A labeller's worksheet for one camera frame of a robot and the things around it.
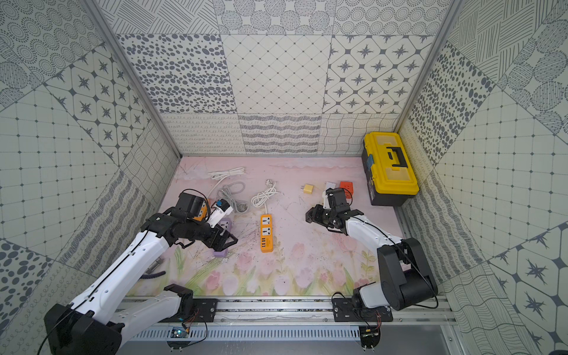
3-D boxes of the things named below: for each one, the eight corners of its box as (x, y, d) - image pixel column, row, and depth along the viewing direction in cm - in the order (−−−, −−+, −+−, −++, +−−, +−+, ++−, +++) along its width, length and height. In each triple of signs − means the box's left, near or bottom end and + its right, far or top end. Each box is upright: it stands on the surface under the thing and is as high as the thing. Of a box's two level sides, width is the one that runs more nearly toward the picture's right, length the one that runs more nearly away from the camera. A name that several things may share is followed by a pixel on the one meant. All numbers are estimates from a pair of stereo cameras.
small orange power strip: (261, 253, 89) (260, 250, 86) (261, 218, 99) (260, 214, 97) (273, 252, 89) (273, 249, 87) (272, 217, 100) (272, 214, 97)
